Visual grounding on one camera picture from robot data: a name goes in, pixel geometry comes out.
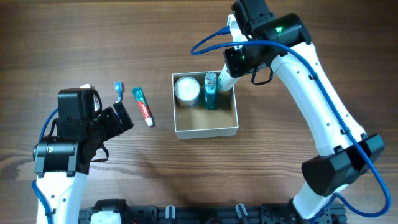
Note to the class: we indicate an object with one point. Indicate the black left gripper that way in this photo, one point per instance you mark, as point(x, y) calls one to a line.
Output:
point(115, 120)

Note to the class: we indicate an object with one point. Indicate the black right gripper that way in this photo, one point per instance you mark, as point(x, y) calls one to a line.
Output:
point(234, 62)

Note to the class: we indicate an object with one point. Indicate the white cream tube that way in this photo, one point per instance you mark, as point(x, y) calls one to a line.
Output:
point(225, 81)

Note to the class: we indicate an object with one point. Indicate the green red toothpaste tube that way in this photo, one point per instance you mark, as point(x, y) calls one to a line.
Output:
point(141, 101)

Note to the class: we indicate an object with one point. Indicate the blue toothbrush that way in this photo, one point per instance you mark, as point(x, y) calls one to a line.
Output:
point(118, 87)

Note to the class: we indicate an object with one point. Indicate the blue mouthwash bottle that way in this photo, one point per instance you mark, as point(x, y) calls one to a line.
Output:
point(210, 90)

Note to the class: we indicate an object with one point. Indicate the cotton swab jar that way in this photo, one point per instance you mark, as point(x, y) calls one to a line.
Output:
point(187, 91)

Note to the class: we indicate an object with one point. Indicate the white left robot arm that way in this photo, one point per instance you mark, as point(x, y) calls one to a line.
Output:
point(63, 157)

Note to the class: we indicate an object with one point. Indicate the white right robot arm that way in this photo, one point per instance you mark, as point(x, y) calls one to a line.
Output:
point(284, 45)

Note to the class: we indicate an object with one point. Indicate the white wrist camera, right arm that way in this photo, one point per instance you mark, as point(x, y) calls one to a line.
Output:
point(234, 29)

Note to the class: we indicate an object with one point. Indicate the white wrist camera, arm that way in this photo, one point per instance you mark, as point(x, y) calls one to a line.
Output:
point(234, 29)
point(92, 99)

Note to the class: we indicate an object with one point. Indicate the white wrist camera, left arm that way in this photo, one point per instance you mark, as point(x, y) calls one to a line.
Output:
point(92, 99)

